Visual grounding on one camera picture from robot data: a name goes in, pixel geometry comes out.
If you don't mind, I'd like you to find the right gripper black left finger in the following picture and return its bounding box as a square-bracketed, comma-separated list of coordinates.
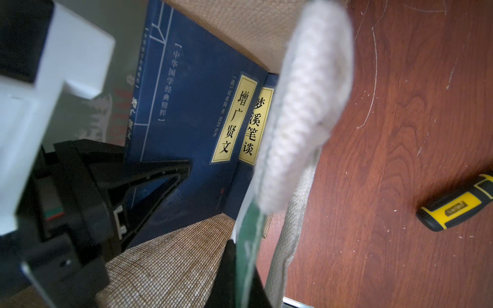
[204, 239, 236, 308]

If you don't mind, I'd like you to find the small yellow black cylinder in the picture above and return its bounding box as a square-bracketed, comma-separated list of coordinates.
[416, 171, 492, 232]

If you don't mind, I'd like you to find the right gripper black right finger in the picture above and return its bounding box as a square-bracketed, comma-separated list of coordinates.
[250, 275, 272, 308]

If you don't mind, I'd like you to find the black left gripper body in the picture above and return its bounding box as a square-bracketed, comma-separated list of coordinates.
[1, 140, 124, 307]

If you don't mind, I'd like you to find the blue book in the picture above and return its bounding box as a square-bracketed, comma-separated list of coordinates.
[125, 1, 268, 246]
[223, 73, 279, 219]

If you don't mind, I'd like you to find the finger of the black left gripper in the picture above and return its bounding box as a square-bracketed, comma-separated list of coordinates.
[53, 139, 193, 243]

